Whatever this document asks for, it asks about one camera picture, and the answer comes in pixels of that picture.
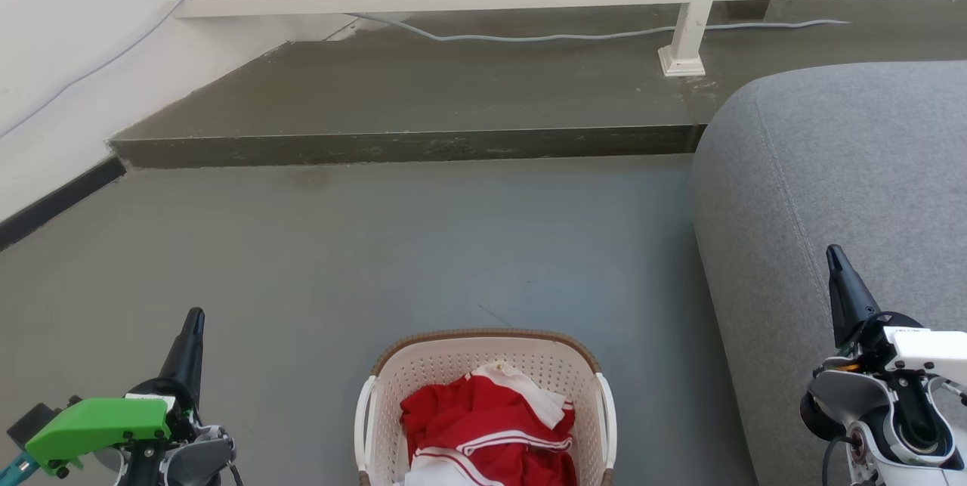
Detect red and white garment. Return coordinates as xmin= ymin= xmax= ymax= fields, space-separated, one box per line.
xmin=404 ymin=362 xmax=570 ymax=486

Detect grey cable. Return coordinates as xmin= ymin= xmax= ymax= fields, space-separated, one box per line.
xmin=0 ymin=0 xmax=851 ymax=139

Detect cream perforated laundry basket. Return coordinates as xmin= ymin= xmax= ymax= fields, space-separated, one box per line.
xmin=354 ymin=329 xmax=618 ymax=486

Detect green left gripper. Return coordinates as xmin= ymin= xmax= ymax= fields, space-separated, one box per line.
xmin=25 ymin=308 xmax=205 ymax=486

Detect black baseboard strip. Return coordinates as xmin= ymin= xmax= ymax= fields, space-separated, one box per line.
xmin=0 ymin=156 xmax=128 ymax=251

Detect grey fabric sofa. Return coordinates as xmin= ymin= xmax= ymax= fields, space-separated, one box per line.
xmin=691 ymin=61 xmax=967 ymax=486

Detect red garment with white stripes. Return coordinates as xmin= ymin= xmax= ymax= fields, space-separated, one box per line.
xmin=399 ymin=374 xmax=579 ymax=486

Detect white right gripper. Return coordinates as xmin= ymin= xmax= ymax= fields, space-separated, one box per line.
xmin=826 ymin=245 xmax=967 ymax=388

